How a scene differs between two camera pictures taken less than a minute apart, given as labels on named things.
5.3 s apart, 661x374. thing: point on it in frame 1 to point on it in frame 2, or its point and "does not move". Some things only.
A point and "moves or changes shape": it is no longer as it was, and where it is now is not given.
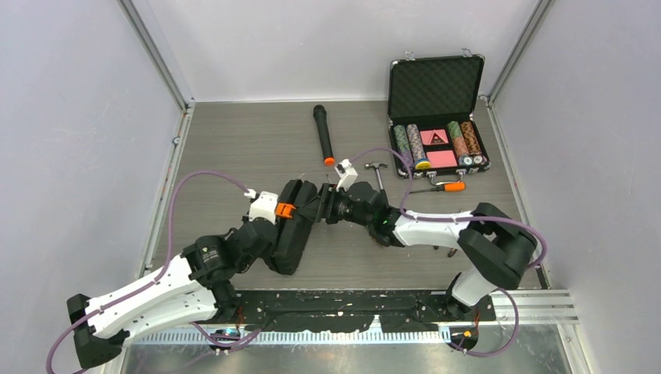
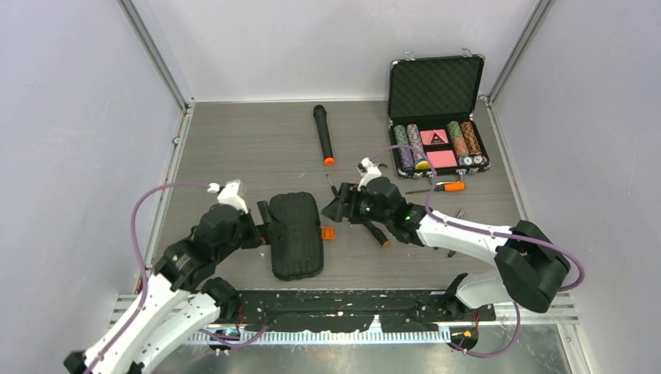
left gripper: (270, 249) to (255, 240)
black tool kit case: (295, 231) moves or changes shape
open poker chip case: (430, 114) does not move
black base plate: (385, 310) does not move
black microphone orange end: (319, 113) does not move
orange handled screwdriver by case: (454, 187) does not move
